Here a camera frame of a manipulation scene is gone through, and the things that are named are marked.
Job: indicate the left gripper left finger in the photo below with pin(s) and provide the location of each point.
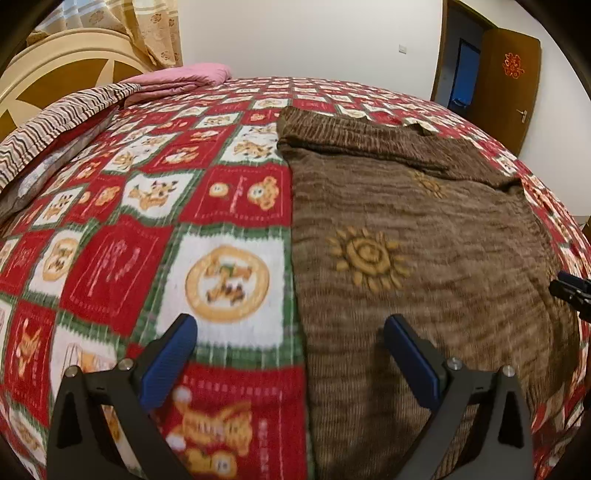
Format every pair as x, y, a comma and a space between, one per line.
80, 445

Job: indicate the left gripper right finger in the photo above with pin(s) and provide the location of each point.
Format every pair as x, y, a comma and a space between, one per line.
499, 444

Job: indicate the brown knit sun sweater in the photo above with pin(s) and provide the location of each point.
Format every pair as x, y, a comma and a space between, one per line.
397, 219

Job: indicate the red door decoration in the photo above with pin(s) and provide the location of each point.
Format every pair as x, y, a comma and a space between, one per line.
512, 66

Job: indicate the brown wooden door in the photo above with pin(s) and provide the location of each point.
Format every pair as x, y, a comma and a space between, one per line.
502, 106

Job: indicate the red checkered bear bedspread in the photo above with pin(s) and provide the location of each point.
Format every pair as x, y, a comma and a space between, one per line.
184, 204

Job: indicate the striped pillow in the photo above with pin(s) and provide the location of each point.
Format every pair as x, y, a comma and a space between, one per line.
33, 137

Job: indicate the folded pink blanket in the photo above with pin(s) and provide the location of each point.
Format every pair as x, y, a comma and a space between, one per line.
178, 80

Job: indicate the cream wooden headboard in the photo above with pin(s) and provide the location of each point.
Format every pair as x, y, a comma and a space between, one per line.
64, 63

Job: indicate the beige patterned curtain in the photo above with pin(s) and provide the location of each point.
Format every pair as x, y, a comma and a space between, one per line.
152, 26

